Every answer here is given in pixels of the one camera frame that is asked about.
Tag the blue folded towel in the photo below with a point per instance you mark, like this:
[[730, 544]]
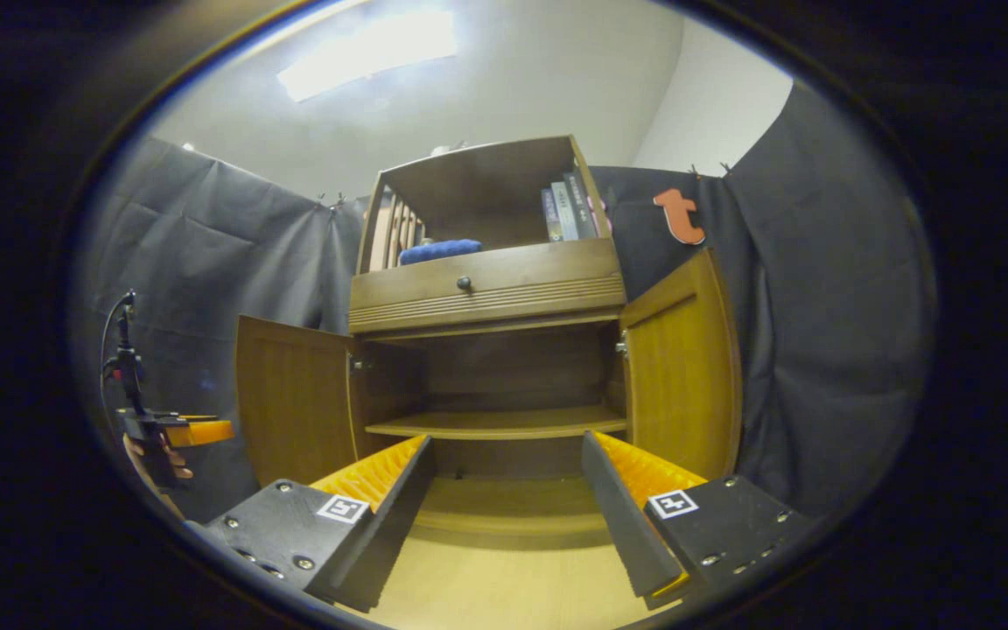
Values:
[[438, 252]]

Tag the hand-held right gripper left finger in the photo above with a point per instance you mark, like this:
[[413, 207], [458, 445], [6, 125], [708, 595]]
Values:
[[390, 525]]

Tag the black book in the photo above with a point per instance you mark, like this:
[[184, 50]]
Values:
[[583, 206]]

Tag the black camera stand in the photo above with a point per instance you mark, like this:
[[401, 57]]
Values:
[[128, 367]]

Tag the grey book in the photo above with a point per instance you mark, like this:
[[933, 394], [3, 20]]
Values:
[[565, 214]]

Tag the wooden double-door shoe cabinet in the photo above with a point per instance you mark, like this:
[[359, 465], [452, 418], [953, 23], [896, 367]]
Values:
[[486, 289]]

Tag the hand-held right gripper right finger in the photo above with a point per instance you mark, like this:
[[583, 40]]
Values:
[[622, 525]]

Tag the blue book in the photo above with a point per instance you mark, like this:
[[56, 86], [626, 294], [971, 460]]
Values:
[[550, 219]]

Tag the ceiling light panel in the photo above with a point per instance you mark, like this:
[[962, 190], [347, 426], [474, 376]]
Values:
[[364, 57]]

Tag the small white object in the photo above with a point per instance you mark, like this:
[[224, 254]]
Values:
[[449, 150]]

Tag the black backdrop cloth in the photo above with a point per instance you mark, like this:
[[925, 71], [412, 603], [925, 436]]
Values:
[[819, 306]]

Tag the wooden cabinet door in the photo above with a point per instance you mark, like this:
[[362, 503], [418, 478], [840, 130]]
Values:
[[679, 367], [294, 402]]

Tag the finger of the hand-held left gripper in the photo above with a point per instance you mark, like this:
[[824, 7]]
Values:
[[206, 432]]

